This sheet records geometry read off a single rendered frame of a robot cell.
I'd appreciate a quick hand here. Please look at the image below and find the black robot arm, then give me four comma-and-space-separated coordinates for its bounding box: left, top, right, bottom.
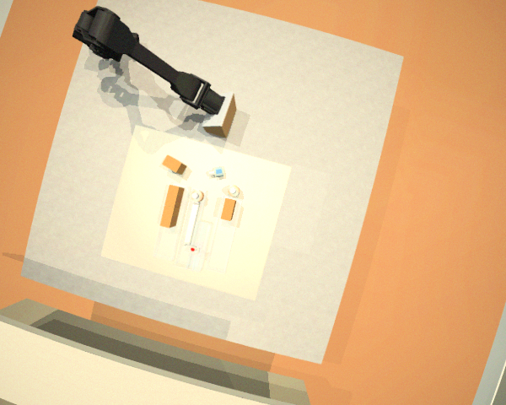
73, 6, 226, 114

